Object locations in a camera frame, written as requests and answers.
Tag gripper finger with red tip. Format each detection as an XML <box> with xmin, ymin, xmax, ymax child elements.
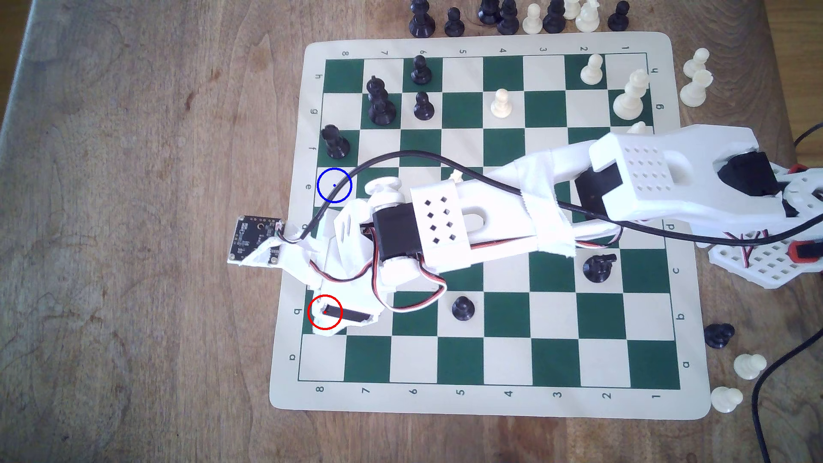
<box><xmin>305</xmin><ymin>254</ymin><xmax>343</xmax><ymax>301</ymax></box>
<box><xmin>311</xmin><ymin>289</ymin><xmax>388</xmax><ymax>333</ymax></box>

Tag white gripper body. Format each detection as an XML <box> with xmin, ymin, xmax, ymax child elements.
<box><xmin>321</xmin><ymin>198</ymin><xmax>387</xmax><ymax>290</ymax></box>

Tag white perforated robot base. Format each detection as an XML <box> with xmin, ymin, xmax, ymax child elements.
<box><xmin>707</xmin><ymin>161</ymin><xmax>823</xmax><ymax>290</ymax></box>

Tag tall black chess piece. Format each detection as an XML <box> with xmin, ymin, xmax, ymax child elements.
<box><xmin>364</xmin><ymin>76</ymin><xmax>398</xmax><ymax>126</ymax></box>

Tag green cream chess mat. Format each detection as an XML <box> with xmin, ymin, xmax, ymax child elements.
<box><xmin>269</xmin><ymin>31</ymin><xmax>713</xmax><ymax>422</ymax></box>

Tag tall white chess piece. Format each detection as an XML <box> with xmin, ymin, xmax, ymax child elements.
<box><xmin>611</xmin><ymin>69</ymin><xmax>651</xmax><ymax>122</ymax></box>

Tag white cloth tape wrap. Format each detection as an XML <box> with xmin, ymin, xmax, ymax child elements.
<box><xmin>513</xmin><ymin>154</ymin><xmax>577</xmax><ymax>259</ymax></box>

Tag green camera circuit board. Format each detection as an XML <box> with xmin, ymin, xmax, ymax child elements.
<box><xmin>228</xmin><ymin>215</ymin><xmax>284</xmax><ymax>266</ymax></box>

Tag red white black servo wires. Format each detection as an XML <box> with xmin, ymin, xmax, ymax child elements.
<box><xmin>307</xmin><ymin>219</ymin><xmax>626</xmax><ymax>316</ymax></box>

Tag black camera cable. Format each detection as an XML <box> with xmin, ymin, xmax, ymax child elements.
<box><xmin>283</xmin><ymin>150</ymin><xmax>823</xmax><ymax>247</ymax></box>

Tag black power cable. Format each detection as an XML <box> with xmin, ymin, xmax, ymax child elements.
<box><xmin>751</xmin><ymin>327</ymin><xmax>823</xmax><ymax>463</ymax></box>
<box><xmin>793</xmin><ymin>124</ymin><xmax>823</xmax><ymax>150</ymax></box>

